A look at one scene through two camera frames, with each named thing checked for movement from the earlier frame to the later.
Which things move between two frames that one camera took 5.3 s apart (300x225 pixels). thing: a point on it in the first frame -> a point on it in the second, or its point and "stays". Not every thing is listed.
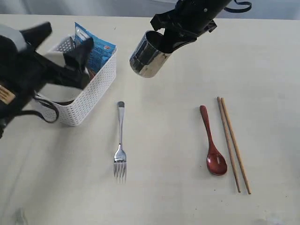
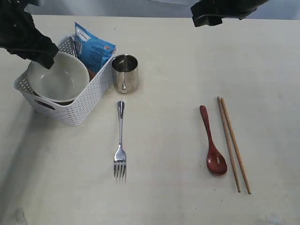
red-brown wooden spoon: (216, 162) stays
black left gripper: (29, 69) -> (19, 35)
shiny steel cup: (150, 54) -> (125, 73)
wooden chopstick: (229, 144) stays
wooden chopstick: (224, 107) stays
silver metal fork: (120, 161) stays
